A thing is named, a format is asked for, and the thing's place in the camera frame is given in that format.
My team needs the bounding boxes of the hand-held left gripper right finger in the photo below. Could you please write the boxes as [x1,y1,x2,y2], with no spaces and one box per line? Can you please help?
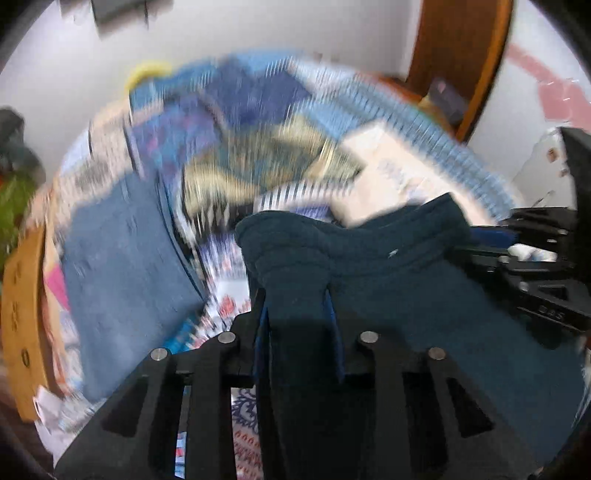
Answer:
[324,290,539,480]

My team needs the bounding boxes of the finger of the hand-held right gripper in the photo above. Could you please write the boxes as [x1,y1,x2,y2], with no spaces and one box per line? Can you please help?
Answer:
[471,207,578,252]
[450,247,591,349]

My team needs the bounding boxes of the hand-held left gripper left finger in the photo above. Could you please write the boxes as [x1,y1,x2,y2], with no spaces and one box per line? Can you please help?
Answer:
[54,287,269,480]

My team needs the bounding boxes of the dark teal pants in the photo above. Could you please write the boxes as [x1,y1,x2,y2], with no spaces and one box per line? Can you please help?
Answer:
[235,193,585,480]

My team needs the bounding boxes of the white stickered cabinet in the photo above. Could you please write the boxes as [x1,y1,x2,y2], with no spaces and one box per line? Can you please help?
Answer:
[526,129,578,208]

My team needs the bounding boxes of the purple box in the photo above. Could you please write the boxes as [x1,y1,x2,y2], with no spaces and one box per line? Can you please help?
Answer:
[427,78,469,127]

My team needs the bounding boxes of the blue folded cloth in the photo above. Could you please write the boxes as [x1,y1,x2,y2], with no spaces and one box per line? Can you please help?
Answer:
[62,175,206,400]

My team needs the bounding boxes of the wooden door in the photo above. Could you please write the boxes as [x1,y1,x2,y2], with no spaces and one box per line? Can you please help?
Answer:
[406,0,513,141]

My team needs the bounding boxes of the brown cardboard box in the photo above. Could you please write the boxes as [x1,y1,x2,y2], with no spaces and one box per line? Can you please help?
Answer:
[0,222,51,423]

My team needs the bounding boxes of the yellow round object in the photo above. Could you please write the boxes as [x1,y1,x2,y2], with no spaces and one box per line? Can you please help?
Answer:
[126,60,174,90]

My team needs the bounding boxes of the dark clothes pile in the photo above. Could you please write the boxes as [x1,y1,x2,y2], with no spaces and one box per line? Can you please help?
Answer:
[0,107,47,183]

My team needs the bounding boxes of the black wall television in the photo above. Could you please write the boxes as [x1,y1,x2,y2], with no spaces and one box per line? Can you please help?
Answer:
[90,0,174,28]

